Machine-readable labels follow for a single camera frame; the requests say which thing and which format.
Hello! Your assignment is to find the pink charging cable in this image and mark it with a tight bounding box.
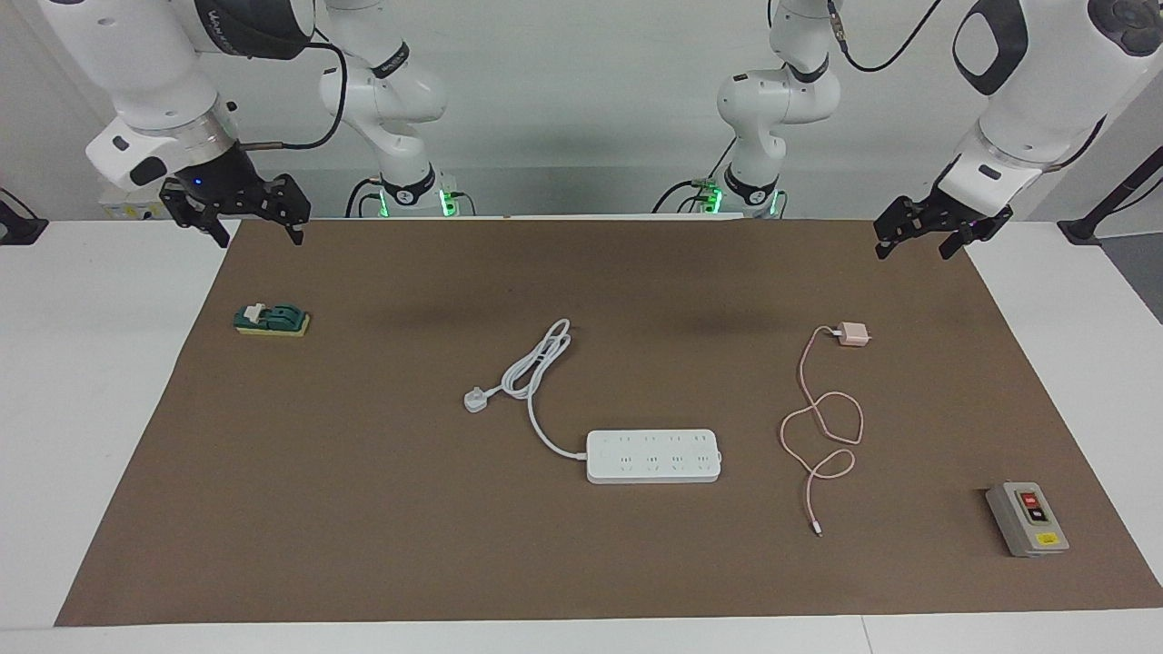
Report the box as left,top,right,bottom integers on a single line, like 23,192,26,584
781,327,864,539

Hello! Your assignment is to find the white power strip with cord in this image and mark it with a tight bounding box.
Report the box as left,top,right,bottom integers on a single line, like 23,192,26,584
463,318,723,485

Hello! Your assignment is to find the white box with yellow label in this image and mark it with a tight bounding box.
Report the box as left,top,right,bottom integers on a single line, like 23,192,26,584
100,186,169,222

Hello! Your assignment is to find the black clamp stand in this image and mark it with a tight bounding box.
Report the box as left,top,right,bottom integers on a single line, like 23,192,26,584
0,186,48,246
1059,145,1163,246

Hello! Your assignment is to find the brown table mat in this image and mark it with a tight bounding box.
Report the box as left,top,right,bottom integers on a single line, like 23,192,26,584
55,216,1163,628

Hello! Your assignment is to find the black base cable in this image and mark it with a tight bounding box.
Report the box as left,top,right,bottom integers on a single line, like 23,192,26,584
344,177,387,220
652,136,735,216

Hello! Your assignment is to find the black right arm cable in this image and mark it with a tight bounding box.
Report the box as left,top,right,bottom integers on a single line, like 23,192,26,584
238,41,349,151

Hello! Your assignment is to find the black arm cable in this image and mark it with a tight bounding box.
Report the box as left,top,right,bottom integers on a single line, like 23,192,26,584
238,41,349,151
825,0,946,74

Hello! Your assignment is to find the green knife switch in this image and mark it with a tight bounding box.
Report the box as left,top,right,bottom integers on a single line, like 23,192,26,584
234,302,312,339

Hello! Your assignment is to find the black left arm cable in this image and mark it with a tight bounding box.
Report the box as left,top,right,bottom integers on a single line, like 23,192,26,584
825,0,946,74

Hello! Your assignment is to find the grey push-button switch box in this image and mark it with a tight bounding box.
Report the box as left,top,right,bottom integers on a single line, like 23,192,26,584
986,481,1070,558

